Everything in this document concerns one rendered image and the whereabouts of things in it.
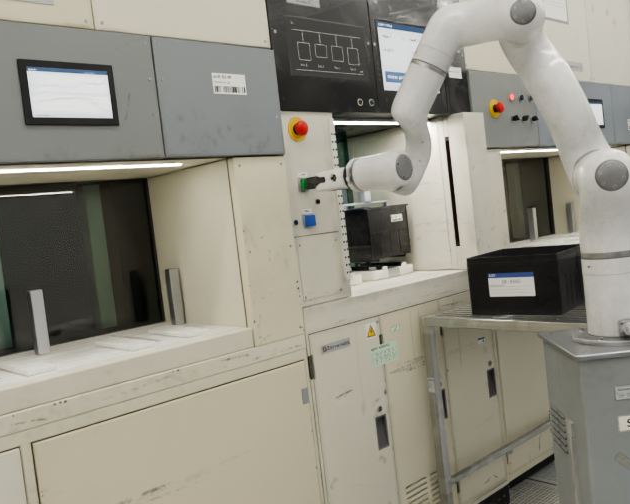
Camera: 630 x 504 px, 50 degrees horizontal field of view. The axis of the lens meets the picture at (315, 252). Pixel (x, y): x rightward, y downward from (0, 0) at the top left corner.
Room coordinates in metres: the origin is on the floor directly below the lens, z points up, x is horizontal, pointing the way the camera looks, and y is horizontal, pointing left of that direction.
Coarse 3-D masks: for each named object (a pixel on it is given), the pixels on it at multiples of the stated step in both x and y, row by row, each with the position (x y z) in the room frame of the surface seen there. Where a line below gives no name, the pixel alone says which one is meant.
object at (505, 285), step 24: (480, 264) 2.00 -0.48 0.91; (504, 264) 1.96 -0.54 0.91; (528, 264) 1.91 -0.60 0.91; (552, 264) 1.87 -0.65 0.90; (576, 264) 1.99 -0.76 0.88; (480, 288) 2.01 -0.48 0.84; (504, 288) 1.96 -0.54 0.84; (528, 288) 1.92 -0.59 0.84; (552, 288) 1.87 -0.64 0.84; (576, 288) 1.97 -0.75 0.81; (480, 312) 2.02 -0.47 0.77; (504, 312) 1.97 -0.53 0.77; (528, 312) 1.92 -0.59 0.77; (552, 312) 1.88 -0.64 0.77
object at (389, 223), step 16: (368, 192) 2.43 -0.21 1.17; (368, 208) 2.30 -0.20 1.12; (384, 208) 2.36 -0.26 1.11; (400, 208) 2.42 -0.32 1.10; (352, 224) 2.35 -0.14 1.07; (368, 224) 2.30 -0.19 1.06; (384, 224) 2.35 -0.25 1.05; (400, 224) 2.41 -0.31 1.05; (352, 240) 2.36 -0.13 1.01; (368, 240) 2.30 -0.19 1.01; (384, 240) 2.35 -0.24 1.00; (400, 240) 2.41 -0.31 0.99; (352, 256) 2.39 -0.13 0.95; (368, 256) 2.34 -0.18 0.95; (384, 256) 2.34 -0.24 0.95; (400, 256) 2.43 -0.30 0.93
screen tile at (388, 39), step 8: (384, 32) 2.12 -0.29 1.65; (384, 40) 2.12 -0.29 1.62; (392, 40) 2.14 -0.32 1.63; (400, 40) 2.17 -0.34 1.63; (384, 56) 2.11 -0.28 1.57; (392, 56) 2.14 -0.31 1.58; (400, 56) 2.16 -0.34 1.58; (384, 64) 2.11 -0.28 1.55; (392, 64) 2.13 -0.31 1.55; (400, 64) 2.16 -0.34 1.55; (408, 64) 2.19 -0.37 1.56
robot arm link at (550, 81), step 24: (504, 48) 1.61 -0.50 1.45; (528, 48) 1.57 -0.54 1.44; (552, 48) 1.57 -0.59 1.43; (528, 72) 1.55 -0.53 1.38; (552, 72) 1.50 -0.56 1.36; (552, 96) 1.50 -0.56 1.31; (576, 96) 1.49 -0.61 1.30; (552, 120) 1.52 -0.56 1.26; (576, 120) 1.50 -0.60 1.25; (576, 144) 1.55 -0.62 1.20; (600, 144) 1.55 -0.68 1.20; (576, 192) 1.57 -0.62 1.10
